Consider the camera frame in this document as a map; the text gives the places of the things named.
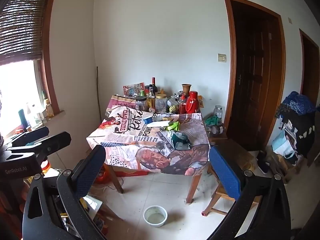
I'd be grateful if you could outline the yellow liquid bottle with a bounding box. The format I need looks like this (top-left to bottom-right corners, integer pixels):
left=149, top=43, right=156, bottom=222
left=42, top=90, right=55, bottom=118

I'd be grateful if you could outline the wooden door frame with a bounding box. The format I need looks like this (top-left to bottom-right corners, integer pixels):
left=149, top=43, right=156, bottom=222
left=223, top=0, right=286, bottom=152

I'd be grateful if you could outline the white plastic bucket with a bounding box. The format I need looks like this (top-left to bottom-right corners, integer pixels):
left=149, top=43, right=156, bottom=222
left=143, top=205, right=168, bottom=227

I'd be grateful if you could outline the red plastic bag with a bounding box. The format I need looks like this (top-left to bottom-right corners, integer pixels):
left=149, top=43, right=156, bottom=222
left=96, top=167, right=111, bottom=184

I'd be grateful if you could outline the light blue bag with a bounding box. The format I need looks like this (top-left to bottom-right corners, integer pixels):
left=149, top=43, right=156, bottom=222
left=272, top=130, right=297, bottom=158

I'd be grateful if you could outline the wooden table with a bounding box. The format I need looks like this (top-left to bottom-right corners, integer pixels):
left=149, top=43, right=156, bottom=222
left=105, top=164, right=203, bottom=204

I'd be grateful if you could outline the brown clay vase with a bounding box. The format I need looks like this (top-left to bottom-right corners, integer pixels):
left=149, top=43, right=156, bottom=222
left=181, top=84, right=192, bottom=98

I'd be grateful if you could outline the wooden stool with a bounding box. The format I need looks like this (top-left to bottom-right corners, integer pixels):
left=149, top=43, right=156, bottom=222
left=201, top=138, right=260, bottom=217

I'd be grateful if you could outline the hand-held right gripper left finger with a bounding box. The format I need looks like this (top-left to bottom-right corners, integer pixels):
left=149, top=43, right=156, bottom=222
left=22, top=144, right=108, bottom=240

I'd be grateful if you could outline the wooden window frame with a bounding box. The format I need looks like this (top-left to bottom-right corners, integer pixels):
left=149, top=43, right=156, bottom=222
left=37, top=0, right=66, bottom=123

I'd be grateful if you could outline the dark blue bottle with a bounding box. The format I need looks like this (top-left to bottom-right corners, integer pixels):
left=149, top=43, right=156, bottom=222
left=18, top=109, right=30, bottom=131

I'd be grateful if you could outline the white paper sheet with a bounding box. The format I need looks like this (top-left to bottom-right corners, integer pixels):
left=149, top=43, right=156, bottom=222
left=146, top=120, right=171, bottom=129

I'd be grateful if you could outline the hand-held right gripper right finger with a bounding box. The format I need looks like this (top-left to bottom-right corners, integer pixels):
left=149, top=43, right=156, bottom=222
left=207, top=144, right=293, bottom=240

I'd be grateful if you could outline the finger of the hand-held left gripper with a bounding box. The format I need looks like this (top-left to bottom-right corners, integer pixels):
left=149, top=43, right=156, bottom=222
left=7, top=131, right=72, bottom=159
left=10, top=126, right=50, bottom=147

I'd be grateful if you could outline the clear bottle with yellow label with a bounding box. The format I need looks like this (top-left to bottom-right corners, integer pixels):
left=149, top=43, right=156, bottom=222
left=146, top=85, right=156, bottom=109

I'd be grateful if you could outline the red thermos jug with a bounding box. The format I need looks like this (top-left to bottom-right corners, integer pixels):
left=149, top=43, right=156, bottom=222
left=185, top=91, right=201, bottom=114

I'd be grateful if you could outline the brown lidded jar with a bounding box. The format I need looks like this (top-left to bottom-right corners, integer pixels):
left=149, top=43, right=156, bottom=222
left=211, top=124, right=225, bottom=136

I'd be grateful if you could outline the black lid glass jar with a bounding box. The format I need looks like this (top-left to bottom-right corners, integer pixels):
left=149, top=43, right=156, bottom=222
left=135, top=96, right=149, bottom=112

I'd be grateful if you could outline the dark wooden door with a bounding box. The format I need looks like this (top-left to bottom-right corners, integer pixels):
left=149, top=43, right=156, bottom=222
left=229, top=0, right=280, bottom=143

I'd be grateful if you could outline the wooden doorway frame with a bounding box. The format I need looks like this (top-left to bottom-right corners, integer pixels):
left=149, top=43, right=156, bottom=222
left=299, top=28, right=320, bottom=100

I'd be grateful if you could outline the green plastic bag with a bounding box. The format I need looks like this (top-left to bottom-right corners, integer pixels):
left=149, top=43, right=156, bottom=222
left=204, top=114, right=219, bottom=127

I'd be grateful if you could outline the brown bamboo window blind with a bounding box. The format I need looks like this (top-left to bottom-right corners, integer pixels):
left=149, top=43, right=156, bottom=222
left=0, top=0, right=54, bottom=66

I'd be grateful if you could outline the black shoe with white sole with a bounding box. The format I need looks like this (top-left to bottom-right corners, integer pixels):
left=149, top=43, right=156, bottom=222
left=256, top=150, right=271, bottom=174

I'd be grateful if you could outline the printed tablecloth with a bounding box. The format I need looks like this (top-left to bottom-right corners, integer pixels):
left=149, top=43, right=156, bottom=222
left=86, top=94, right=210, bottom=175

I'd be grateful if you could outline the red snack packet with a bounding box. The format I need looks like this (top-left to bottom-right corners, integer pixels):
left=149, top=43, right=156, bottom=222
left=123, top=82, right=146, bottom=97

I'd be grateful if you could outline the blue sequin cloth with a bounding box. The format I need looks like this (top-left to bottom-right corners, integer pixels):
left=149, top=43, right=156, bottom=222
left=280, top=91, right=317, bottom=117

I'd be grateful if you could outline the thin wooden stick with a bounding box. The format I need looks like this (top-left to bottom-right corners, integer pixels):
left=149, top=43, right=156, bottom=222
left=96, top=66, right=102, bottom=108

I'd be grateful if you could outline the yellow lid plastic jar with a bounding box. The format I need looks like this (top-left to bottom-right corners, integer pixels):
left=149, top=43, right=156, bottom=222
left=155, top=93, right=168, bottom=114

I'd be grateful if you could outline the red sauce bottle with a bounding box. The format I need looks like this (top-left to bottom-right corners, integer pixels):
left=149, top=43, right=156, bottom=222
left=178, top=94, right=188, bottom=115

